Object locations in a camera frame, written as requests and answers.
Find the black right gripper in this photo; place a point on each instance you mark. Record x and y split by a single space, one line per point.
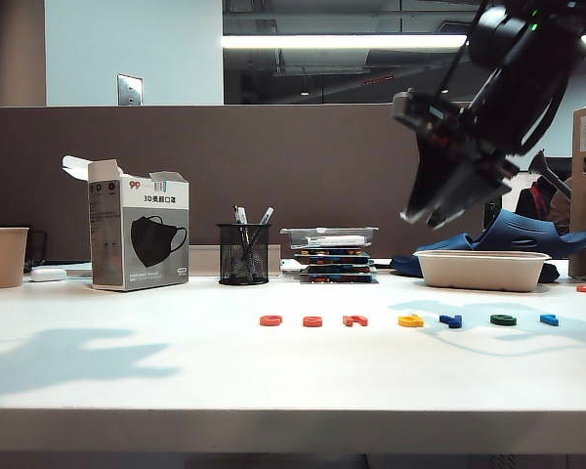
513 127

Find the blue letter y magnet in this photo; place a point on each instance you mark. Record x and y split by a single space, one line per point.
451 320

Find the green letter e magnet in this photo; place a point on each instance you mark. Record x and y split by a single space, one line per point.
503 320

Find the red letter s magnet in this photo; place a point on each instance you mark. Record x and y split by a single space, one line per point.
312 322

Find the letter magnet pack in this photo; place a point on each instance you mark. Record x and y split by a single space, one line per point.
337 279
337 269
332 254

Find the yellow letter d magnet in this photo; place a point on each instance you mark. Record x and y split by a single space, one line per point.
410 321

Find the orange letter n magnet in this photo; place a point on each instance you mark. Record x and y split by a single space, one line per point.
355 321

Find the light blue letter magnet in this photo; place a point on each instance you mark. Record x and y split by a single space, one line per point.
550 319

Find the orange letter c magnet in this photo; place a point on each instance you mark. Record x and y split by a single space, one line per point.
271 320

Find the navy blue rubber slipper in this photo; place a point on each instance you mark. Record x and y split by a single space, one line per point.
527 234
444 244

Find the person in brown shirt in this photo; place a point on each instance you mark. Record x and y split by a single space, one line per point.
539 198

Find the beige pulp food tray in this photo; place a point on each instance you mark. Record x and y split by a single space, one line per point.
481 271

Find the red led ceiling sign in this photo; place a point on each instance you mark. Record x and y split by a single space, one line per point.
378 80

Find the brown fabric desk partition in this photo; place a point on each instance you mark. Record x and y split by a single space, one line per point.
273 161

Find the white blue card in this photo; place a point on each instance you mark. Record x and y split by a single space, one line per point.
289 266

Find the silver black pen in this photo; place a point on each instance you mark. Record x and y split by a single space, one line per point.
266 215
239 215

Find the black mesh pen holder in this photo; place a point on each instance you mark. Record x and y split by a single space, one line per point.
243 263

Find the grey white face mask box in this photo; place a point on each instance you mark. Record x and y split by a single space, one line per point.
151 233

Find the white earbud case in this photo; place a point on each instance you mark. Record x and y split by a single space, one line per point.
48 274

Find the beige round column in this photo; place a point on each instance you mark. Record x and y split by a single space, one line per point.
19 54

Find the brown paper cup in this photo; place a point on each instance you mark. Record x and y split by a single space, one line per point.
2 258

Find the black bar wrist camera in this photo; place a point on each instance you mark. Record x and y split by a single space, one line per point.
420 110

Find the grey angled metal bracket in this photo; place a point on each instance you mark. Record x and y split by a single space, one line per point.
541 163

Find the silver wall switch plate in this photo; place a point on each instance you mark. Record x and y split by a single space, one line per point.
129 90

